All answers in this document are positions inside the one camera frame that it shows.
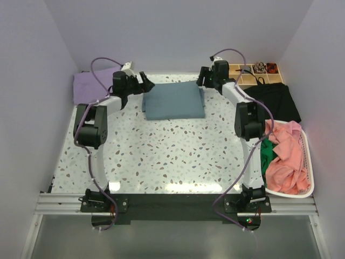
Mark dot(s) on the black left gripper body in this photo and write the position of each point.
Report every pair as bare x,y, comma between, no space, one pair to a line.
133,87

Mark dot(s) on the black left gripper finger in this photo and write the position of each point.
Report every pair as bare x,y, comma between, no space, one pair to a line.
143,77
146,86

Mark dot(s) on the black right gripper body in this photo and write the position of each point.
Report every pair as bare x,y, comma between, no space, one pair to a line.
214,77

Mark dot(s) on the blue t-shirt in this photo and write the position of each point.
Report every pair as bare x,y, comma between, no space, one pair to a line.
183,100

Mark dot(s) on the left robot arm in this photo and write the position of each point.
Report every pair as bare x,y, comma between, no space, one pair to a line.
90,130

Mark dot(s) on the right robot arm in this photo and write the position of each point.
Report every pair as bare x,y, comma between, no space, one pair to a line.
249,123

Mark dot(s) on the wooden compartment tray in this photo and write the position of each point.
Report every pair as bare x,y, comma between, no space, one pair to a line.
248,78

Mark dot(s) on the folded purple t-shirt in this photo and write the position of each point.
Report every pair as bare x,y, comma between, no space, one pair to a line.
87,89

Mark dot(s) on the patterned fabric scrunchie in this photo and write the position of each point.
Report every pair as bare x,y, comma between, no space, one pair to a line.
259,68

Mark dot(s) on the orange black scrunchie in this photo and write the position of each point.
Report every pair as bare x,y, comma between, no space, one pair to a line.
272,68

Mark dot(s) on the black folded garment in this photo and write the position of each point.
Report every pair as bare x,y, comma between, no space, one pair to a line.
277,98

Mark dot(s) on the green garment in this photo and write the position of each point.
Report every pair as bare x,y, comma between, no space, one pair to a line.
267,155

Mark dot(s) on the white perforated laundry basket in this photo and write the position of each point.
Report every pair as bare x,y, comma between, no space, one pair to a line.
307,167

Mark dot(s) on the pink t-shirt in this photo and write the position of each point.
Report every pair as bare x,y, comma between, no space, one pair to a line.
288,156

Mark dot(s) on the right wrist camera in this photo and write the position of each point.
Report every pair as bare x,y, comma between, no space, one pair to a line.
214,59

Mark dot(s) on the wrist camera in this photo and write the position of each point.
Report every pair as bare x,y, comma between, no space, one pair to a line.
128,69
214,59

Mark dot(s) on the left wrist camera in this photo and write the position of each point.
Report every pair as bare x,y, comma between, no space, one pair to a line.
128,69

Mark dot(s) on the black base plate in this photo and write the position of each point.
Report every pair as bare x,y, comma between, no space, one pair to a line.
123,209

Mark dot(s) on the aluminium rail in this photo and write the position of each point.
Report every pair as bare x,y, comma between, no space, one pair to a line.
68,204

